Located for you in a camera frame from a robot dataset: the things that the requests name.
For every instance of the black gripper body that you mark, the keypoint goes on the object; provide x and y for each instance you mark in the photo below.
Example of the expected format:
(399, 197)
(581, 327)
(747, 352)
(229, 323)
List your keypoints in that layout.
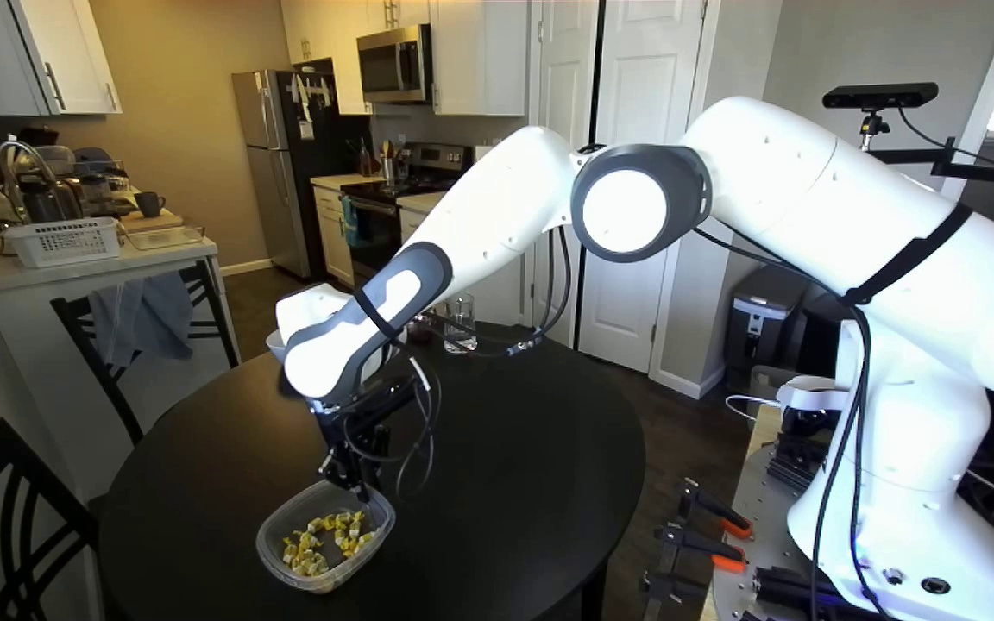
(361, 422)

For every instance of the clear plastic lunch box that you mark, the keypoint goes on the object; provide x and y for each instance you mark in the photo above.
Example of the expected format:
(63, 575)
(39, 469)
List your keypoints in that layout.
(272, 540)

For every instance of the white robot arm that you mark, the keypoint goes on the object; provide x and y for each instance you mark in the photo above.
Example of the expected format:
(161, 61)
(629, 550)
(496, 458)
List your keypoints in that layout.
(810, 194)

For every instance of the yellow candy pile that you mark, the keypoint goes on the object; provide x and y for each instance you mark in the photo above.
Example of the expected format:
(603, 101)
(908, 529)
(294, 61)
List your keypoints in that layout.
(319, 553)

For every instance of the clear drinking glass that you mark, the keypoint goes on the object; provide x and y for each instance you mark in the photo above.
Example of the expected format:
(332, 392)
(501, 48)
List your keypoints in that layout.
(459, 331)

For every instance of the black kitchen stove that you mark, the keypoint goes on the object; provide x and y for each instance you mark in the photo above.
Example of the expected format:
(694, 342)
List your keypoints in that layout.
(376, 227)

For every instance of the grey hanging cloth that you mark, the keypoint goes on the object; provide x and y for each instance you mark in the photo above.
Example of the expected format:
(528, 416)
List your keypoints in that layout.
(139, 315)

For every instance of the stainless steel refrigerator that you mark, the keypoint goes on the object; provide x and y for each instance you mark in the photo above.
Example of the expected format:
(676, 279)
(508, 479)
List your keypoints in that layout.
(273, 172)

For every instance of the dark mug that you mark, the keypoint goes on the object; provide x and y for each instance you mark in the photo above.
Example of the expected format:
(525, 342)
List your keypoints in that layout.
(150, 204)

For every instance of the black cross-leg chair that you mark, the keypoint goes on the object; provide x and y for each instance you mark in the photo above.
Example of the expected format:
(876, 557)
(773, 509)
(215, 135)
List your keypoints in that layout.
(68, 310)

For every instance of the stainless microwave oven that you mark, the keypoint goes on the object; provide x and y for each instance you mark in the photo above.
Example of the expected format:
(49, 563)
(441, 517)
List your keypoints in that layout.
(391, 64)

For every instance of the white kitchen counter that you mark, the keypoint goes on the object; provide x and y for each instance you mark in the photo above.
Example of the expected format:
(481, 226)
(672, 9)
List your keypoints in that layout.
(14, 286)

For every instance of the cream upper cabinet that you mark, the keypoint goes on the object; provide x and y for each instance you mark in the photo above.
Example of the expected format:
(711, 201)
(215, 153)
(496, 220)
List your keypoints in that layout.
(319, 27)

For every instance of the white panel door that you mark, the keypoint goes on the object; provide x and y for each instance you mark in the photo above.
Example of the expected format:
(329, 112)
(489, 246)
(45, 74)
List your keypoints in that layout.
(559, 56)
(648, 70)

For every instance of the black trash bin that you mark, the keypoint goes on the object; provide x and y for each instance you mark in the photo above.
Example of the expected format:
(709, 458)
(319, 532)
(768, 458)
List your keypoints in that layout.
(768, 310)

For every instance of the black device white lid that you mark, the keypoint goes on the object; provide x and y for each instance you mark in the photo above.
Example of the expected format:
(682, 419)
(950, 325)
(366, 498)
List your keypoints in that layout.
(802, 444)

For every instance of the dark brown bin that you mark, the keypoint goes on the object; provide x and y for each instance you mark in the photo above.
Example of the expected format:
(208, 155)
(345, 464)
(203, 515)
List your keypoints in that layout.
(829, 310)

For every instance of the white wall cabinet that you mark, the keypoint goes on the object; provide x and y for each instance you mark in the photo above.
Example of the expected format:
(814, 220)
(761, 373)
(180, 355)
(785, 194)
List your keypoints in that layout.
(474, 56)

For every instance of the black camera bar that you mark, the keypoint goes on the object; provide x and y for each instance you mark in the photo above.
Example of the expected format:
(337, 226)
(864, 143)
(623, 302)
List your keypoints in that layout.
(877, 94)

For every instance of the black camera boom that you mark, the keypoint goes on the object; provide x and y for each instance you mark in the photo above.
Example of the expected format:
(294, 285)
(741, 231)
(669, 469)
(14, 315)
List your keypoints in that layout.
(980, 169)

